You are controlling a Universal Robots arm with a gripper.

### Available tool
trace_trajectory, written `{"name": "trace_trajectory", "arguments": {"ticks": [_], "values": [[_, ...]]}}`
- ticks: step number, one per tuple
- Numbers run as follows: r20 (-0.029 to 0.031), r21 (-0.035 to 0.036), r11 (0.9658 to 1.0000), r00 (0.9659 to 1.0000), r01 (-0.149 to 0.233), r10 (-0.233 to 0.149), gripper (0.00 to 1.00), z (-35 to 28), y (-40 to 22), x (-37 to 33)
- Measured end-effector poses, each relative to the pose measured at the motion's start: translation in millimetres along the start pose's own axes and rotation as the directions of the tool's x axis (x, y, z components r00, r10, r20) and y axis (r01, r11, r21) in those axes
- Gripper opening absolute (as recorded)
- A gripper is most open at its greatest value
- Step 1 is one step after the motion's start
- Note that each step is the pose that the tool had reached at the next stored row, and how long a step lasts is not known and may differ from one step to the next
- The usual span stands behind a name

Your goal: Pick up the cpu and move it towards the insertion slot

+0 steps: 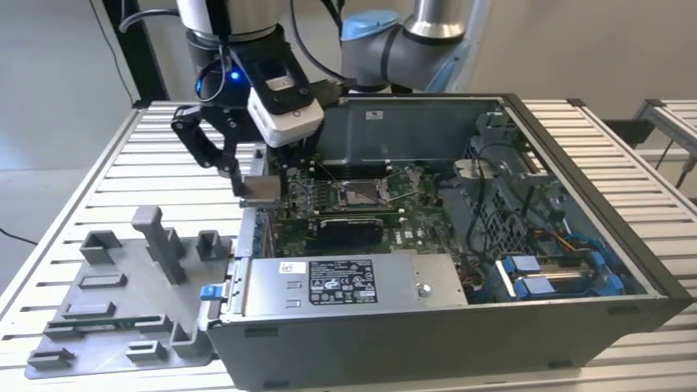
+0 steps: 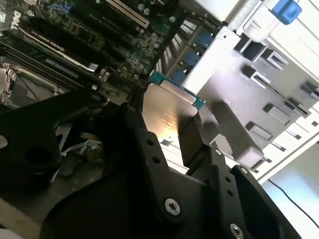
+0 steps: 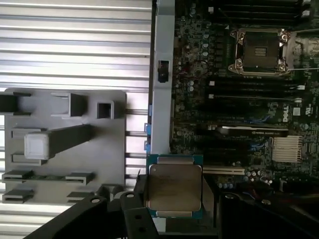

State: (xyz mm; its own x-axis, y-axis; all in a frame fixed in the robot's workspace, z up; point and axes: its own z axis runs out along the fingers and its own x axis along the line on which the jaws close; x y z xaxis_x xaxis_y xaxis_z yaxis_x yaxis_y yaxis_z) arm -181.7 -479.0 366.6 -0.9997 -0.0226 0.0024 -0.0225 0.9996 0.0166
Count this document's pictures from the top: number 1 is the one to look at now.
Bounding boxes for black wire loop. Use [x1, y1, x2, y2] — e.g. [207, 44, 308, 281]
[465, 140, 539, 256]

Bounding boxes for black floor cable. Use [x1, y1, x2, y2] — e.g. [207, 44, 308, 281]
[0, 227, 39, 247]

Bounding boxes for grey parts rack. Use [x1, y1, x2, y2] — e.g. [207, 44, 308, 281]
[24, 206, 236, 381]

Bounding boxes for thin wire locking lever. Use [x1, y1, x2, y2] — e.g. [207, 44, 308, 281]
[317, 160, 347, 191]

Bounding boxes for grey drive cage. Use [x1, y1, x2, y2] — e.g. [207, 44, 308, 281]
[439, 109, 552, 263]

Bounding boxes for green RAM stick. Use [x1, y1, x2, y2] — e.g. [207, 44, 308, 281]
[48, 314, 165, 330]

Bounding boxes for slatted metal side table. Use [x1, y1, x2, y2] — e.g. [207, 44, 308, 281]
[635, 97, 697, 164]

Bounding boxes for black camera cable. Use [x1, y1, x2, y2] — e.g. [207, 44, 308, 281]
[287, 0, 353, 85]

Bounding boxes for black open PC case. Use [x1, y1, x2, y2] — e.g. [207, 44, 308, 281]
[208, 91, 695, 392]

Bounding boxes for green motherboard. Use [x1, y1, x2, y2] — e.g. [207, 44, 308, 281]
[265, 161, 465, 262]

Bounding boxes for silver power supply unit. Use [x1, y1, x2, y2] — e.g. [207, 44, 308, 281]
[241, 253, 471, 319]

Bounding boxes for black frame post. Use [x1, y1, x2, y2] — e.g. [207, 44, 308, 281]
[100, 0, 171, 104]

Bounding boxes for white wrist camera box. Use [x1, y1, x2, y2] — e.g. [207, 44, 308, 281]
[247, 52, 327, 149]

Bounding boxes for black graphics card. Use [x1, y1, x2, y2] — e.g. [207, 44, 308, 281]
[316, 216, 385, 251]

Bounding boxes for silver square CPU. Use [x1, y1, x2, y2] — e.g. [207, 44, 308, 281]
[240, 175, 288, 207]

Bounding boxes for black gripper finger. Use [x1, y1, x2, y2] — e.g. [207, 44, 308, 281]
[169, 104, 247, 198]
[271, 136, 323, 208]

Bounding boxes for RAM slot with white clips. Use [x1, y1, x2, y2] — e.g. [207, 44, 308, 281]
[308, 158, 392, 172]
[313, 206, 405, 220]

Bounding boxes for blue case latch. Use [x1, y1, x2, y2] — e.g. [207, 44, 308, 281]
[199, 284, 227, 304]

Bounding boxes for CPU socket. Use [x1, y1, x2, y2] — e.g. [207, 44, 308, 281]
[336, 179, 391, 208]

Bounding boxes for orange and yellow wires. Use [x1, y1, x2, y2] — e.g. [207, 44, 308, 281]
[536, 230, 581, 254]

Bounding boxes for hard disk in blue carrier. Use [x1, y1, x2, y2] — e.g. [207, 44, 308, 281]
[496, 249, 611, 279]
[512, 272, 629, 298]

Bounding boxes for metal socket cover frame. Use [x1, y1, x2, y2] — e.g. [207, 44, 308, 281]
[379, 169, 424, 203]

